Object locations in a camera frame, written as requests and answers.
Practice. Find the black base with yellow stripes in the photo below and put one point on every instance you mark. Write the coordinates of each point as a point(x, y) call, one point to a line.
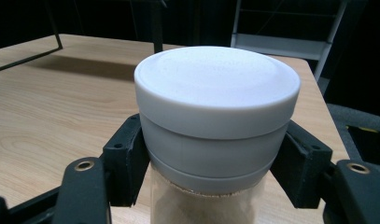
point(368, 146)

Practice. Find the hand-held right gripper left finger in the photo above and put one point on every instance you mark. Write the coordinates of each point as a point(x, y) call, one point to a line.
point(125, 161)

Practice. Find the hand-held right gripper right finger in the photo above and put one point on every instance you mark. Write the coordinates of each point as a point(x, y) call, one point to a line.
point(302, 168)

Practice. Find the black two-tier shelf rack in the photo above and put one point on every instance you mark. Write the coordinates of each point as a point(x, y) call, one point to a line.
point(157, 31)

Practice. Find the grey metal stand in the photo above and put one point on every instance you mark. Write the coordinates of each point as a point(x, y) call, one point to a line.
point(278, 46)

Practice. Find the white-lidded jar of beige powder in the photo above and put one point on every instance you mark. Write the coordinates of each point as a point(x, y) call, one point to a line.
point(215, 93)

